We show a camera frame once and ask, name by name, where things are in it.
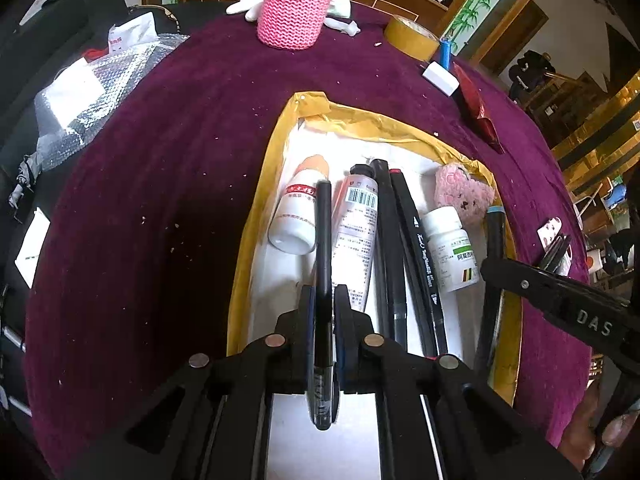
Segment white paper card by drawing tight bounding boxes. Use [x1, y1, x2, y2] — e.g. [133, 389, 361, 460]
[14, 207, 51, 288]

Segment blue-tipped black marker pen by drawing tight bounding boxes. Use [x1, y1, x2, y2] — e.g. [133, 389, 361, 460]
[472, 204, 507, 391]

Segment white paper packet red print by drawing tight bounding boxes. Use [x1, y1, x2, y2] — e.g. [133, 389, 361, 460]
[107, 12, 158, 53]

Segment red-tipped black marker pen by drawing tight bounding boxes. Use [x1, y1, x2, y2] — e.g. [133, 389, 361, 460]
[389, 169, 449, 358]

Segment silver squeeze tube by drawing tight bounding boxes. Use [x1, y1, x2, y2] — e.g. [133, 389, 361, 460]
[330, 164, 378, 313]

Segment wooden door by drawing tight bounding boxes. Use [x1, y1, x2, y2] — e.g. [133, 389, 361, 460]
[480, 0, 548, 76]

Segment black leather sofa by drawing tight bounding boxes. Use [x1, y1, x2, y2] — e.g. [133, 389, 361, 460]
[0, 0, 171, 480]

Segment white bottle green label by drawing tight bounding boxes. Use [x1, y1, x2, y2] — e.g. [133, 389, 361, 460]
[422, 207, 480, 293]

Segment person's right hand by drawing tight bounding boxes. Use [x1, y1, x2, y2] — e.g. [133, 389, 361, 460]
[557, 384, 640, 472]

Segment white plush toy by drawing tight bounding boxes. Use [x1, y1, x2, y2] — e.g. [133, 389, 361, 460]
[226, 0, 361, 37]

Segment grey cloth bundle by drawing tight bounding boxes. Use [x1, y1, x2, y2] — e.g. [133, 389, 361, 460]
[7, 152, 48, 211]

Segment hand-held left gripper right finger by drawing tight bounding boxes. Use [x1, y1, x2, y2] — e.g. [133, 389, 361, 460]
[334, 284, 581, 480]

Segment white bottle orange cap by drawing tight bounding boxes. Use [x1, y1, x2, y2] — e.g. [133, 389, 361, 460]
[268, 154, 332, 255]

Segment black backpack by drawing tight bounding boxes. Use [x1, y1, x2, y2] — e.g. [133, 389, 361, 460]
[510, 50, 556, 103]

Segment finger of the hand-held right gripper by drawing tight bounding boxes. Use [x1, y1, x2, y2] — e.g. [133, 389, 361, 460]
[480, 256, 567, 312]
[541, 234, 573, 274]

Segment bubble wrap sheet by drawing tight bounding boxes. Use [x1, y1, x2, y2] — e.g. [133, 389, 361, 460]
[35, 32, 191, 171]

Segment small white box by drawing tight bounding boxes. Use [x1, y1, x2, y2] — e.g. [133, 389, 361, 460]
[422, 61, 460, 96]

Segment pink knitted cup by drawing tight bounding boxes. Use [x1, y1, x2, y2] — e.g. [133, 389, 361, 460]
[256, 0, 345, 51]

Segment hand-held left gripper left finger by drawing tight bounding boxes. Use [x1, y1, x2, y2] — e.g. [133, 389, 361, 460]
[65, 284, 318, 480]

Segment yellow tape roll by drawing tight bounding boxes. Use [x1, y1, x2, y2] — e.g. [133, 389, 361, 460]
[384, 15, 442, 61]

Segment yellow-rimmed white tray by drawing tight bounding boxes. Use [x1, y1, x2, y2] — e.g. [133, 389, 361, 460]
[226, 91, 523, 408]

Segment thick black marker pen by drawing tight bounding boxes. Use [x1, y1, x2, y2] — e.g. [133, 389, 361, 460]
[370, 158, 408, 348]

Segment white card red dots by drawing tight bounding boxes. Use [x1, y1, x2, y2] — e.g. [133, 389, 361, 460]
[537, 215, 566, 248]

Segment red foil packet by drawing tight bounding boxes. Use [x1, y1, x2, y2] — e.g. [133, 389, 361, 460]
[452, 62, 503, 153]

